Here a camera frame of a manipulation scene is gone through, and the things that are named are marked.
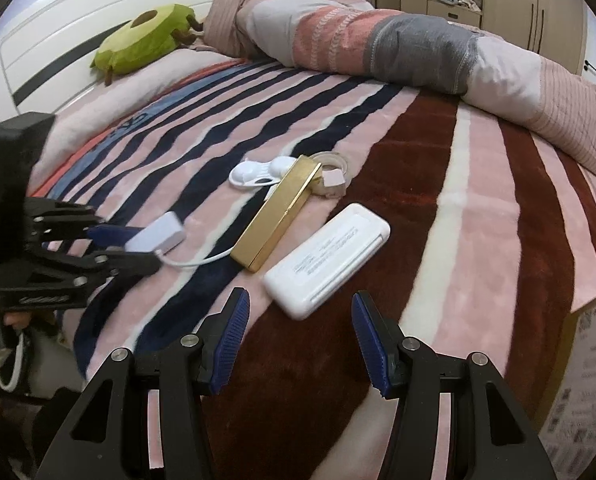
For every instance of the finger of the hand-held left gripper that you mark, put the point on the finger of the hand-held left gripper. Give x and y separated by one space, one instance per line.
133 261
113 233

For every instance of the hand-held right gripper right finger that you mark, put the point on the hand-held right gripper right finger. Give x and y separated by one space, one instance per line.
368 345

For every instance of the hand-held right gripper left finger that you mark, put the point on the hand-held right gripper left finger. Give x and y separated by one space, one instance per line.
232 341

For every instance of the white power bank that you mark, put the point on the white power bank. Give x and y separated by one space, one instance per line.
328 260

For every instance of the gold rectangular box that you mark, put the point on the gold rectangular box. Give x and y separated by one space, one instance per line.
273 215

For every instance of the white plastic clip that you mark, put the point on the white plastic clip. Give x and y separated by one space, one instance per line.
258 172

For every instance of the black bag with white trim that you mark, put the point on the black bag with white trim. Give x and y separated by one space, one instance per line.
15 365

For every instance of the small pink cube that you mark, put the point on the small pink cube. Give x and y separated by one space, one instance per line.
333 183

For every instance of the white bed headboard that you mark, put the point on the white bed headboard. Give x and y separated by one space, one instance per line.
68 20

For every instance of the striped fleece blanket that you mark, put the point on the striped fleece blanket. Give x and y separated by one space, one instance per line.
427 185

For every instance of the clear tape roll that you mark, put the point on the clear tape roll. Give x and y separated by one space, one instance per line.
335 161

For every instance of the green avocado plush toy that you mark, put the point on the green avocado plush toy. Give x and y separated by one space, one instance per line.
143 40

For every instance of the printed cardboard box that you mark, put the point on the printed cardboard box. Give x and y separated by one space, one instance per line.
585 390

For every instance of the pink grey striped quilt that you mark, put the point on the pink grey striped quilt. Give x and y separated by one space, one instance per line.
377 35

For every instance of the beige wooden wardrobe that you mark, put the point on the beige wooden wardrobe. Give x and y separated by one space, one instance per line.
517 0

